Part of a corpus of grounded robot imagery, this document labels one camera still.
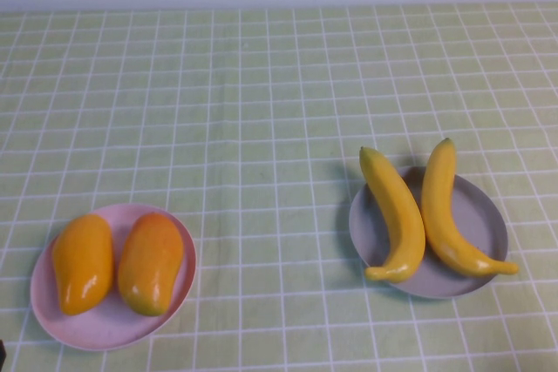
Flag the yellow banana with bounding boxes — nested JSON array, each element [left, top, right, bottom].
[[420, 137, 520, 278], [359, 145, 426, 283]]

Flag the pink round plate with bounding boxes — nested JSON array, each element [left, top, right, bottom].
[[30, 203, 198, 351]]

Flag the grey-blue round plate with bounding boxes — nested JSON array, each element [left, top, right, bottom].
[[348, 166, 510, 301]]

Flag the yellow mango with orange blush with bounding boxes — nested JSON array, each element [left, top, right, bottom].
[[117, 212, 185, 317]]

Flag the green checkered tablecloth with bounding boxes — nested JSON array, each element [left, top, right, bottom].
[[0, 2, 558, 372]]

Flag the plain yellow mango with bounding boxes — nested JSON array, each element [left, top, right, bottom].
[[51, 213, 116, 316]]

